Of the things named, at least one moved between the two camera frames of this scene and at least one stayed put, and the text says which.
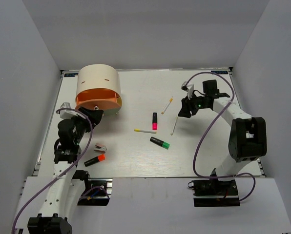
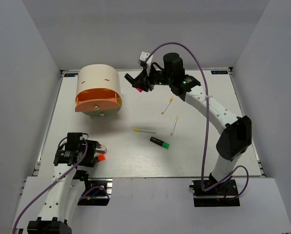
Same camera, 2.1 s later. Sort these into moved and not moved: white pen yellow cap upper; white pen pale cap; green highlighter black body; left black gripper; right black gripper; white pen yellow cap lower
Moved: left black gripper; right black gripper
Not moved: white pen pale cap; white pen yellow cap lower; white pen yellow cap upper; green highlighter black body
